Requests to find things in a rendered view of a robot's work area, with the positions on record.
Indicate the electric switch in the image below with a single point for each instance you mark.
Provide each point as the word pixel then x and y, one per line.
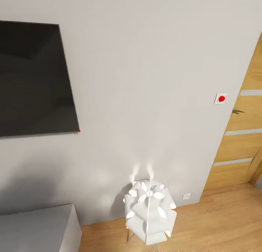
pixel 220 98

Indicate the wall mounted tv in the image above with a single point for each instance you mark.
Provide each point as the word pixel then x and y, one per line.
pixel 35 90

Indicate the bookcase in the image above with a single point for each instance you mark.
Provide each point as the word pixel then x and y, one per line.
pixel 54 229

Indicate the wall socket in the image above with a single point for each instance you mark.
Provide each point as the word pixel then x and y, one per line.
pixel 186 196

